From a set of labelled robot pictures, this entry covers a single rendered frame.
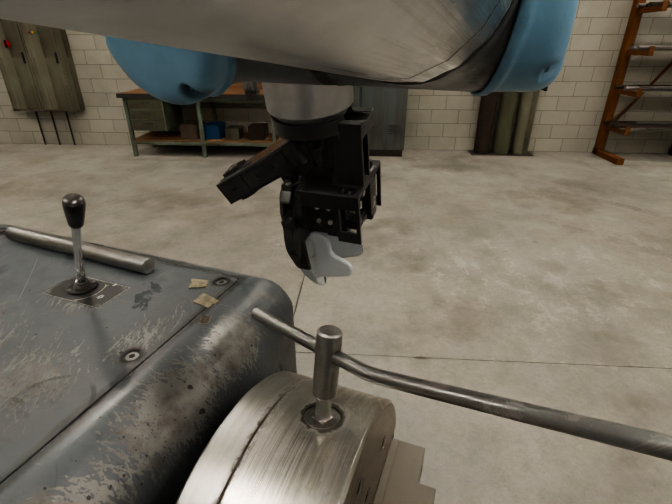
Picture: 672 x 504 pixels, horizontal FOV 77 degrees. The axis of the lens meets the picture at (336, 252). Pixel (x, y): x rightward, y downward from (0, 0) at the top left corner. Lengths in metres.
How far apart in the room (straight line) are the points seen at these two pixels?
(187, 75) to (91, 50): 7.64
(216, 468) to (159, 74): 0.29
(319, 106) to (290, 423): 0.27
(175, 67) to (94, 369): 0.32
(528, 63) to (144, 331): 0.44
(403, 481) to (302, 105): 0.40
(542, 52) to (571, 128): 7.30
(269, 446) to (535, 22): 0.34
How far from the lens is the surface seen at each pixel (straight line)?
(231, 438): 0.40
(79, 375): 0.48
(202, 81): 0.23
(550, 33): 0.19
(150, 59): 0.24
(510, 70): 0.20
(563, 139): 7.48
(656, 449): 0.28
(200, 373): 0.46
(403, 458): 0.55
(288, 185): 0.40
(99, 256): 0.67
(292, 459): 0.38
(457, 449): 2.03
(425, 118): 6.87
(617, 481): 2.17
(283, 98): 0.35
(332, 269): 0.46
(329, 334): 0.36
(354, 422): 0.40
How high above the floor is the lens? 1.54
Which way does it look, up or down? 27 degrees down
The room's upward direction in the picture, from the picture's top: straight up
